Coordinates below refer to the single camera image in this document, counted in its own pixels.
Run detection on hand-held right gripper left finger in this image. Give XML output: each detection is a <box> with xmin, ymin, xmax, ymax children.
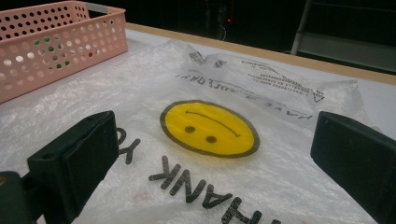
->
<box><xmin>27</xmin><ymin>110</ymin><xmax>120</xmax><ymax>224</ymax></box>

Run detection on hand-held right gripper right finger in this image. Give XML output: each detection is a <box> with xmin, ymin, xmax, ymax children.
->
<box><xmin>310</xmin><ymin>110</ymin><xmax>396</xmax><ymax>224</ymax></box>

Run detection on pink perforated plastic basket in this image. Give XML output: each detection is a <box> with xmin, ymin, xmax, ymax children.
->
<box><xmin>0</xmin><ymin>0</ymin><xmax>129</xmax><ymax>105</ymax></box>

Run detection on translucent smiley plastic bag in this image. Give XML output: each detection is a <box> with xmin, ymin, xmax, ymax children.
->
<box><xmin>0</xmin><ymin>38</ymin><xmax>380</xmax><ymax>224</ymax></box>

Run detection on grey metal stand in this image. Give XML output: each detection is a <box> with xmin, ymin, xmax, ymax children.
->
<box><xmin>290</xmin><ymin>0</ymin><xmax>396</xmax><ymax>75</ymax></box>

